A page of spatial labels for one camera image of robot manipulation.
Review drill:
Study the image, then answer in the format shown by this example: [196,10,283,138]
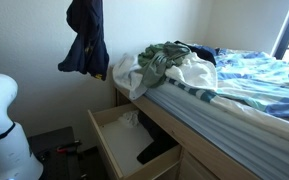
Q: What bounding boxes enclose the white shirt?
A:
[112,54,147,100]

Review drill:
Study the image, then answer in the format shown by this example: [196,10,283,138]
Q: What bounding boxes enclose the white cloth in drawer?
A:
[118,110,139,128]

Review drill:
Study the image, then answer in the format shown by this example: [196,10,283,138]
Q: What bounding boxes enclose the navy blue garment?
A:
[176,41,216,65]

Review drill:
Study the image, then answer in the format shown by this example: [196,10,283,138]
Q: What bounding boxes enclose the black garment in drawer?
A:
[137,111,178,164]

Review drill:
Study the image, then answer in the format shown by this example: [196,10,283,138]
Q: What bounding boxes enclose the blue striped bed sheet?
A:
[145,83,289,180]

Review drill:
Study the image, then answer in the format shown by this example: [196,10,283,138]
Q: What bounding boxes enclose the blue patterned blanket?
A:
[166,49,289,121]

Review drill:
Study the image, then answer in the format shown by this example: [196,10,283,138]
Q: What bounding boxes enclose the red black clamp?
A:
[56,140,81,154]

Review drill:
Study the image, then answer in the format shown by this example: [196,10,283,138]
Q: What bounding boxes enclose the wooden bed frame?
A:
[109,66,262,180]

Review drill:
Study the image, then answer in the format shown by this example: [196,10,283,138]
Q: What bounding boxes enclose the open wooden drawer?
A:
[88,104,181,180]

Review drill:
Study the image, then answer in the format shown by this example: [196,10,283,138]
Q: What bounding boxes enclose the green shirt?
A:
[138,42,191,88]

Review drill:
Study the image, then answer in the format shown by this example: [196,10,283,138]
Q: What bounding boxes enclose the black base mat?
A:
[28,127,81,180]

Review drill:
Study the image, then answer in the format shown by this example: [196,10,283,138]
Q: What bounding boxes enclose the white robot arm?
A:
[0,74,43,180]

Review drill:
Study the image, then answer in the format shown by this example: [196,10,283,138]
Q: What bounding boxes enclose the black shirt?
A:
[58,0,109,81]

